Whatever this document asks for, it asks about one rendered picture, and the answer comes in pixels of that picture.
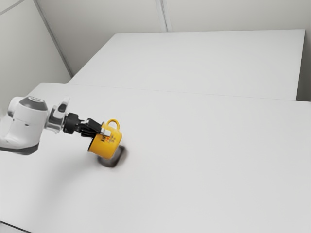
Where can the yellow printed mug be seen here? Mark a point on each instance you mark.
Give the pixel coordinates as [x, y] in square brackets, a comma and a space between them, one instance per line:
[107, 140]

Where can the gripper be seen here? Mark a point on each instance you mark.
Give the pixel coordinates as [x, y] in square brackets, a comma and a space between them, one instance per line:
[71, 123]

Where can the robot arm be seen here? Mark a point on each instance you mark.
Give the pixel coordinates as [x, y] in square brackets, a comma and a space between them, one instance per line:
[22, 126]

